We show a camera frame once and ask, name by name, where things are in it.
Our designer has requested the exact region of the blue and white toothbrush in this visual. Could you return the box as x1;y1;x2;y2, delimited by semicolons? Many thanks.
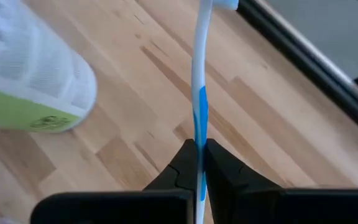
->
191;0;239;224

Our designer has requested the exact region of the black aluminium frame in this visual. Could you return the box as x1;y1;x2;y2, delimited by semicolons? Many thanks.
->
236;0;358;143

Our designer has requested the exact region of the disinfecting wipes canister green label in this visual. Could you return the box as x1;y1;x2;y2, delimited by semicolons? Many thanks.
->
0;0;98;134

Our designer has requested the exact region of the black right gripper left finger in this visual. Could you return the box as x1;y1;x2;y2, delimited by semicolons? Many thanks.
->
30;139;198;224

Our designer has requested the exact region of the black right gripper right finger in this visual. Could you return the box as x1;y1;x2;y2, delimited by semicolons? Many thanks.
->
205;138;358;224

